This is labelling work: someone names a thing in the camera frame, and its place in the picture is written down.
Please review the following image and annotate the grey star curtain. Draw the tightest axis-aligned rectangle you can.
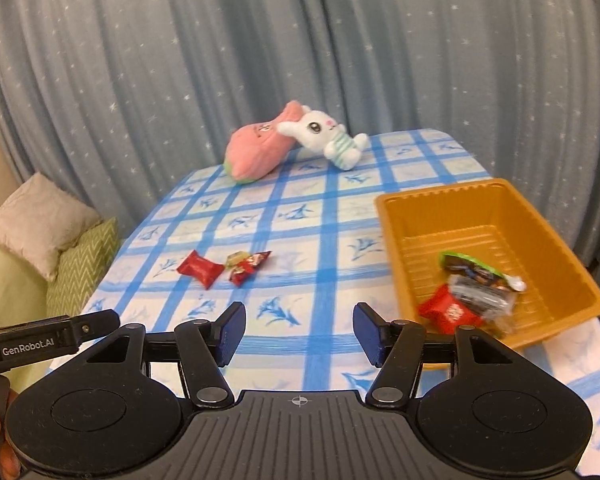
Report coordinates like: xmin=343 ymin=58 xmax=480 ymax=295
xmin=0 ymin=0 xmax=600 ymax=271

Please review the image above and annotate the white rabbit plush toy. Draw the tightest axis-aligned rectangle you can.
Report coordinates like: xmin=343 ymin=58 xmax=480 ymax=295
xmin=276 ymin=105 xmax=372 ymax=172

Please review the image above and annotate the dark red candy packet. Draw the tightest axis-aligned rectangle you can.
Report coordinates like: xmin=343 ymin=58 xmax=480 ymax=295
xmin=228 ymin=251 xmax=272 ymax=287

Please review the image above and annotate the blue checked tablecloth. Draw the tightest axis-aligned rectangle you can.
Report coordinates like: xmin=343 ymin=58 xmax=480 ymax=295
xmin=77 ymin=130 xmax=600 ymax=480

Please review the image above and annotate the beige pillow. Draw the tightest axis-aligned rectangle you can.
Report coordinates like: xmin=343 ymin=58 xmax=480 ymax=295
xmin=0 ymin=172 xmax=103 ymax=281

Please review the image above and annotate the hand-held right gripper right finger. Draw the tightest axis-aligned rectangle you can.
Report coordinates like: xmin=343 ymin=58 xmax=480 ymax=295
xmin=354 ymin=302 xmax=518 ymax=408

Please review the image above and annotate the orange plastic tray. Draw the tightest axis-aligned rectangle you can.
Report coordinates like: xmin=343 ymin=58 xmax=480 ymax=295
xmin=374 ymin=178 xmax=600 ymax=372

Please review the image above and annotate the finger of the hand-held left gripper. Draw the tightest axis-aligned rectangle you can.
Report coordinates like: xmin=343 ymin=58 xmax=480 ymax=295
xmin=72 ymin=310 xmax=121 ymax=346

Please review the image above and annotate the silver dark snack packet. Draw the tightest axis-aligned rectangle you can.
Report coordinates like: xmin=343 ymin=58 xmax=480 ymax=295
xmin=447 ymin=274 xmax=516 ymax=321

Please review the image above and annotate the red twisted candy wrapper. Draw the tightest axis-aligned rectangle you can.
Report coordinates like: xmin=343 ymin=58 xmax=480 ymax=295
xmin=176 ymin=250 xmax=225 ymax=289

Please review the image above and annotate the red square snack packet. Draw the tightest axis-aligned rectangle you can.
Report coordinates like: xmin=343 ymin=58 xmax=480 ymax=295
xmin=417 ymin=283 xmax=486 ymax=335

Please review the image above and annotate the green dark snack packet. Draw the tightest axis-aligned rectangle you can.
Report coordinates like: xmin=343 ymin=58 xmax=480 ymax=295
xmin=439 ymin=251 xmax=527 ymax=292

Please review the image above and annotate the pink plush toy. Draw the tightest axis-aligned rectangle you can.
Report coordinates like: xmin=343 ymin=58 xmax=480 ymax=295
xmin=225 ymin=101 xmax=306 ymax=184

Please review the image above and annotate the green zigzag cushion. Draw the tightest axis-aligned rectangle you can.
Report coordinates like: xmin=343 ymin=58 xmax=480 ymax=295
xmin=45 ymin=217 xmax=121 ymax=318

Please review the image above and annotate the light green sofa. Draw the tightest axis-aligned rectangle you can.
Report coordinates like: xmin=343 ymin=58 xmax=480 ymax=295
xmin=0 ymin=245 xmax=51 ymax=391

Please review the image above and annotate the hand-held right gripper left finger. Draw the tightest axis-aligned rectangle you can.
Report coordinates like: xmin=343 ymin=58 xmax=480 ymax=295
xmin=82 ymin=302 xmax=247 ymax=408

